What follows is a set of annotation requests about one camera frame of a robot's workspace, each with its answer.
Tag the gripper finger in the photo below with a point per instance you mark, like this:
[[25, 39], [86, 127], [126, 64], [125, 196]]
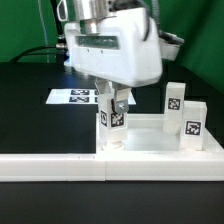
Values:
[[103, 89], [120, 99]]

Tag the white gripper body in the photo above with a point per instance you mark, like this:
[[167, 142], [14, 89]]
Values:
[[127, 50]]

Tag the white square tabletop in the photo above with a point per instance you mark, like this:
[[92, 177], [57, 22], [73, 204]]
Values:
[[145, 135]]

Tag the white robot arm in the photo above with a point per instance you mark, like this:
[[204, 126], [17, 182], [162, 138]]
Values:
[[90, 13]]

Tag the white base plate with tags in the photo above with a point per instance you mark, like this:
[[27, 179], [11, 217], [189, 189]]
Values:
[[73, 96]]

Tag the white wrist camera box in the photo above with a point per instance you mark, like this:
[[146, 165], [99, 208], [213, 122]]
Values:
[[169, 45]]

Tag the white L-shaped fence wall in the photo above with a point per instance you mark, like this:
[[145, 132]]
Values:
[[126, 166]]

